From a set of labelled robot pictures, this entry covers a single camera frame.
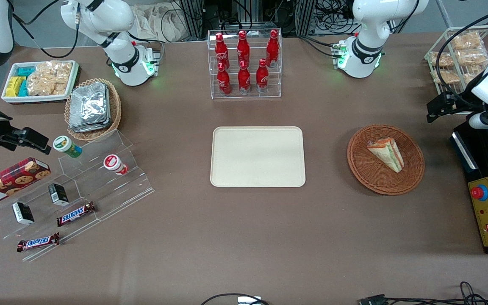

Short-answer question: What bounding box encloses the small black box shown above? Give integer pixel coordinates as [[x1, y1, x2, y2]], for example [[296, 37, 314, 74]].
[[12, 202, 35, 226], [48, 183, 70, 207]]

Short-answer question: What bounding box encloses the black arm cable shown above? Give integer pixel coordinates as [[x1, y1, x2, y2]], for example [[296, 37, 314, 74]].
[[11, 0, 80, 59], [434, 8, 488, 107]]

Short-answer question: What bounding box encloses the clear bag of crackers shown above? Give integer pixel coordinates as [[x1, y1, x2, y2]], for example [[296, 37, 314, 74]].
[[27, 61, 73, 97]]

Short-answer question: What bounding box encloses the yellow snack pack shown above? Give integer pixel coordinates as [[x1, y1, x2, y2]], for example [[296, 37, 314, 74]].
[[6, 76, 26, 97]]

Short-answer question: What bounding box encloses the bagged fried snack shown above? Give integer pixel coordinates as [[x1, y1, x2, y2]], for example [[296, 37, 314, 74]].
[[433, 69, 461, 85], [428, 51, 455, 69], [456, 49, 488, 67], [451, 32, 484, 52]]

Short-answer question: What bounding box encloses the triangle sandwich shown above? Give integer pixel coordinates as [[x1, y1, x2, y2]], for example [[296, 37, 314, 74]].
[[366, 138, 405, 173]]

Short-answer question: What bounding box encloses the oval wicker basket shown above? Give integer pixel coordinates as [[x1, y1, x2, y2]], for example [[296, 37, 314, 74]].
[[64, 78, 122, 142]]

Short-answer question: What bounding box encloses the white rectangular snack tray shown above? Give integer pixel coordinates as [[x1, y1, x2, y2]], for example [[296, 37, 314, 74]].
[[1, 60, 80, 105]]

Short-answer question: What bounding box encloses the red tartan cookie box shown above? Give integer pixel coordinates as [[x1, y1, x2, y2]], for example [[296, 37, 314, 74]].
[[0, 157, 51, 209]]

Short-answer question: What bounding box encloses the clear acrylic bottle rack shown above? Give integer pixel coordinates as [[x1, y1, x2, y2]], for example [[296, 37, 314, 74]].
[[207, 29, 283, 100]]

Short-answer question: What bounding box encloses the clear acrylic step shelf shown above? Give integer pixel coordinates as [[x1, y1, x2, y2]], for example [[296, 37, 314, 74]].
[[0, 129, 155, 262]]

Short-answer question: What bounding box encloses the beige plastic tray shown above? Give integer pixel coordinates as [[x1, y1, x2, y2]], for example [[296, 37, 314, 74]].
[[210, 126, 306, 188]]

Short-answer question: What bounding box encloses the brown Snickers bar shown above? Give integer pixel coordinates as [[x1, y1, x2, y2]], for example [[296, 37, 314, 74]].
[[57, 202, 97, 227], [17, 232, 61, 253]]

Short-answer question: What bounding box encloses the brown round wicker basket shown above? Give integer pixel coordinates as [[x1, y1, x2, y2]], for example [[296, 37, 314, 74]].
[[347, 124, 425, 196]]

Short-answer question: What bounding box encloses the aluminium frame post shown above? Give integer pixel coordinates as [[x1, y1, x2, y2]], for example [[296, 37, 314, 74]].
[[294, 0, 318, 37], [179, 0, 205, 40]]

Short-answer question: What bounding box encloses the silver foil pack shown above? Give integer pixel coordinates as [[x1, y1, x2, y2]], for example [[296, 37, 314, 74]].
[[69, 114, 112, 133], [70, 83, 110, 124]]

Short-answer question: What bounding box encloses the black looped cable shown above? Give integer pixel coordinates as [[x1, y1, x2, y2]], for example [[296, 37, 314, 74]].
[[201, 293, 270, 305]]

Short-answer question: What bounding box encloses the black cable bundle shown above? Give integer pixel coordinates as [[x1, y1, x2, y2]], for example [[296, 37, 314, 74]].
[[385, 281, 488, 305]]

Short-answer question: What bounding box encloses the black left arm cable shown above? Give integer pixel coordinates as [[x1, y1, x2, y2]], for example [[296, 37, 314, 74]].
[[434, 8, 488, 107]]

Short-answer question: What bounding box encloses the green lidded snack cup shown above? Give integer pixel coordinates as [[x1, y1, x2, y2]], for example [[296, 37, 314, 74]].
[[53, 136, 83, 159]]

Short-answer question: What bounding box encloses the black machine with yellow panel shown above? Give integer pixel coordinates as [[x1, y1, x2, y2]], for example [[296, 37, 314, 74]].
[[450, 121, 488, 255]]

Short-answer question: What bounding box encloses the white wire rack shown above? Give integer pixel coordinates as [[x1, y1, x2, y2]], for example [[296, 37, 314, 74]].
[[424, 25, 488, 116]]

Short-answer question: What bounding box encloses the red cola bottle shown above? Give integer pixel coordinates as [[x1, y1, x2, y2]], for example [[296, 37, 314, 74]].
[[255, 58, 270, 93], [266, 30, 280, 67], [214, 33, 230, 70], [237, 61, 252, 94], [236, 30, 251, 68], [216, 62, 232, 96]]

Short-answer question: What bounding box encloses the beige cloth bag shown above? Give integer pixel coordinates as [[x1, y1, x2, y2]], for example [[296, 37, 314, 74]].
[[131, 3, 186, 43]]

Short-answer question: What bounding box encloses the red lidded snack cup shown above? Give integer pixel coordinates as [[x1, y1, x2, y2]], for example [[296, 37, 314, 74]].
[[103, 155, 129, 176]]

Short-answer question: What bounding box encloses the black cable connector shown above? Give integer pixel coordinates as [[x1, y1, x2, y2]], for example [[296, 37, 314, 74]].
[[359, 294, 387, 305]]

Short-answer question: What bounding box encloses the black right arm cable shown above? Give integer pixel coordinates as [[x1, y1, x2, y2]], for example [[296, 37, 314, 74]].
[[11, 0, 80, 59]]

